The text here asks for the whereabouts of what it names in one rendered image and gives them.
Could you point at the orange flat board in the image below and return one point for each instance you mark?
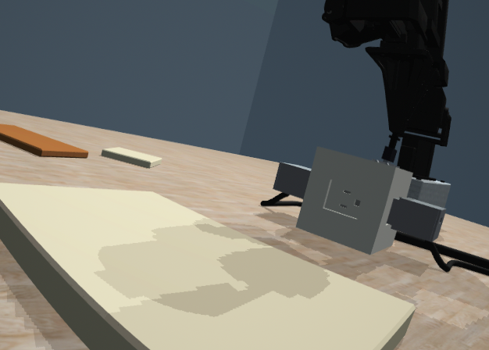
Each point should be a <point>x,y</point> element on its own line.
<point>38,144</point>

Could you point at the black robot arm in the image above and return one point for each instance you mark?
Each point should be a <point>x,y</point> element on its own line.
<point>416,152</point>

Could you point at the cream flat rectangular block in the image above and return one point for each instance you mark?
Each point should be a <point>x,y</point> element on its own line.
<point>132,157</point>

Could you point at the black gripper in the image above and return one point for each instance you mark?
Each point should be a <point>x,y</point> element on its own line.
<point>407,28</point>

